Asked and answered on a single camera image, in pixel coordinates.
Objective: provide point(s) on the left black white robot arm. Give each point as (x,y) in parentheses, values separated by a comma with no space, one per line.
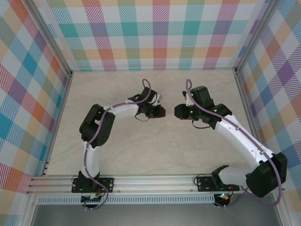
(96,127)

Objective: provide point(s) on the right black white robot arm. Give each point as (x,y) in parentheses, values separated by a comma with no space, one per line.
(265,174)

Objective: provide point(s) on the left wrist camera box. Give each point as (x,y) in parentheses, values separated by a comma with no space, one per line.
(158,99)

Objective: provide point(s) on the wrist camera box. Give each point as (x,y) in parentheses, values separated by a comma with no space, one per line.
(158,99)
(188,100)

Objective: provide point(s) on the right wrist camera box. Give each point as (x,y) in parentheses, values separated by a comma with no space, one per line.
(188,100)

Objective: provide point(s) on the aluminium side rail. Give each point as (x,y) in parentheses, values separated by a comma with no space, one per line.
(58,122)
(252,122)

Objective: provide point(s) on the aluminium mounting rail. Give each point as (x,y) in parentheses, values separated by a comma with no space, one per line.
(152,183)

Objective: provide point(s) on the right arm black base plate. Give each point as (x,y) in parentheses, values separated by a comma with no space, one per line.
(204,183)

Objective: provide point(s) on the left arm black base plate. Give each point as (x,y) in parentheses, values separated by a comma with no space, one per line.
(108,184)

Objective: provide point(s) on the aluminium frame post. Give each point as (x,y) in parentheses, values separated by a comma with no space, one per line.
(53,37)
(255,35)

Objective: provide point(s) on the aluminium frame leg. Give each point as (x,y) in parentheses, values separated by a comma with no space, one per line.
(29,212)
(281,209)

